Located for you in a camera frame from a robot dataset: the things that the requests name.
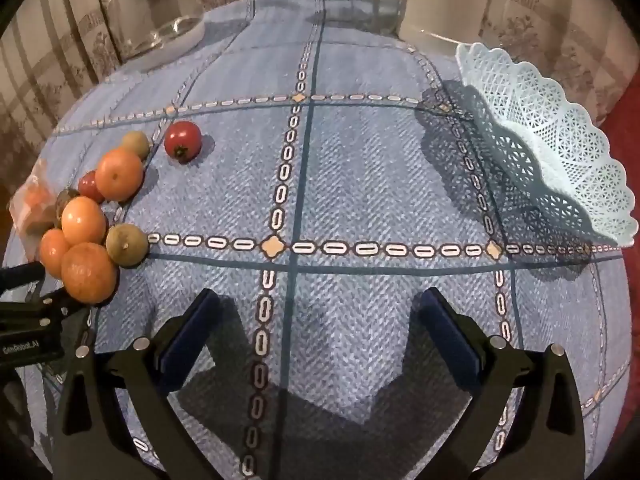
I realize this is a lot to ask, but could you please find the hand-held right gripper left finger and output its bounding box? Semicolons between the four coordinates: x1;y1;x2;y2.
52;287;221;480

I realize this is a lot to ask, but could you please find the large green kiwi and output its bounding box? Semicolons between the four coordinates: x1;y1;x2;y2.
105;223;151;267

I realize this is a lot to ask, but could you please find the large red tomato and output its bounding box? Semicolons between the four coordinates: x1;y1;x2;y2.
164;120;203;164

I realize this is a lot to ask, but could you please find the light blue plastic lattice basket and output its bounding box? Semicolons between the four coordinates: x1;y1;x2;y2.
456;42;640;250

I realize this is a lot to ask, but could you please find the small red tomato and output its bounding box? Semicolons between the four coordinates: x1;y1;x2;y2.
77;171;106;204

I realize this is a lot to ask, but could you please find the blue checked tablecloth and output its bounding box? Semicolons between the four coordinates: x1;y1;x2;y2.
2;0;633;480

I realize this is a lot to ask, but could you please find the clear bag of orange pieces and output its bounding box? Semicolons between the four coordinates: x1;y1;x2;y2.
7;160;63;238

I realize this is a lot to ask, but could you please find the glass jar with metal lid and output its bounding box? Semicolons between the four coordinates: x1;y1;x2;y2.
102;0;168;61

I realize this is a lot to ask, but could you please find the red blanket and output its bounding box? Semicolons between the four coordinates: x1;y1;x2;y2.
597;80;640;221

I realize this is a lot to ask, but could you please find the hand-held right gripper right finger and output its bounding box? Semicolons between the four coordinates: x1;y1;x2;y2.
410;287;589;480

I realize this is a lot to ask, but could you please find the white thermos jug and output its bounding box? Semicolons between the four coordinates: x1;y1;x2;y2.
400;0;518;46

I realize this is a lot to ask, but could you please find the dark brown fuzzy kiwi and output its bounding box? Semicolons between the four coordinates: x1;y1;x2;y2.
54;188;81;228

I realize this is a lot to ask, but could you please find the orange mandarin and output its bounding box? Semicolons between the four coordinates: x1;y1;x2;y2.
61;196;108;247
39;228;72;279
95;147;145;202
61;242;119;305

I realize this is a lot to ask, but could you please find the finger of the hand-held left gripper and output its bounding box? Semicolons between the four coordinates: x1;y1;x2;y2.
0;261;45;295
29;287;92;327

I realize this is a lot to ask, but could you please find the small green kiwi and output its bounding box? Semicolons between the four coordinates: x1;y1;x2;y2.
121;131;151;161

